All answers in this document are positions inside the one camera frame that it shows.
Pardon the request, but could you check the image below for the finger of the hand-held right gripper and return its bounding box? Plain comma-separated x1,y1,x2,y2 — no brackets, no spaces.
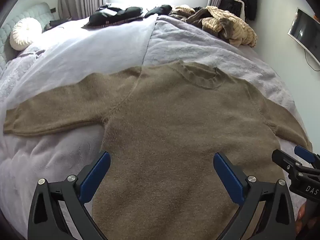
294,145,320,168
272,149,304,174

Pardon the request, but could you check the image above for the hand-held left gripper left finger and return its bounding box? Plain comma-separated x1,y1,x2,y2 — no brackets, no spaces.
27,151,111,240

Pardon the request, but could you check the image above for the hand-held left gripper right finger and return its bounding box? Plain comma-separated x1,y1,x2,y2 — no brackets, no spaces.
213,152,297,240

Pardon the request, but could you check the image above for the brown knit sweater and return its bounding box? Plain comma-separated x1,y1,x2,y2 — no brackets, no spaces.
3,60,313,240

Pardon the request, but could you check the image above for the person's right hand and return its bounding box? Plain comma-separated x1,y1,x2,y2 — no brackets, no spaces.
296,202,320,233

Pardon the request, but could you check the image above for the white duvet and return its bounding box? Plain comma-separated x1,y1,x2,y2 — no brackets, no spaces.
0,14,159,105

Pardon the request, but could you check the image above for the lavender embossed blanket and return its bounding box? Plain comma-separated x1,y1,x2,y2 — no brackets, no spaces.
0,14,313,233

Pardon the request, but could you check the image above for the cream striped fleece garment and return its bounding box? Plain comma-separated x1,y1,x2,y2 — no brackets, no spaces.
201,6,258,47

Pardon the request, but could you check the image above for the dark cloth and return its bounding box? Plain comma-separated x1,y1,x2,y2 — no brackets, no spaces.
48,18,66,27

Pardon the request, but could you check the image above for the round white pillow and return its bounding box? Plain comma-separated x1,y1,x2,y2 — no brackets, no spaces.
10,17,42,51

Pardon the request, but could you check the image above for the hanging black coat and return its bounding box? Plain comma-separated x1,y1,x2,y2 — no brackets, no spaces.
220,0,258,22

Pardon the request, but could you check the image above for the dark brown garment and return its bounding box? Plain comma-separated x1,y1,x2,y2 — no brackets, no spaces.
185,7,213,28

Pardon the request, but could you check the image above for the black garment with striped trim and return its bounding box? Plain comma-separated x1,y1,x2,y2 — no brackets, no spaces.
84,4,144,27

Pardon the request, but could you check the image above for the grey-green tufted chair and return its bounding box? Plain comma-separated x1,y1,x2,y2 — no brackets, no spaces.
0,2,54,64

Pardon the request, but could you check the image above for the small cream striped garment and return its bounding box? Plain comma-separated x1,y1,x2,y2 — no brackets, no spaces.
172,4,196,16

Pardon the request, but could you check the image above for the black television cable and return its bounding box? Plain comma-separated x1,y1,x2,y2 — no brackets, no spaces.
304,49,320,72

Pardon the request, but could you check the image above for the wall television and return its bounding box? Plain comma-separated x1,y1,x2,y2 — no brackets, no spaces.
287,7,320,64

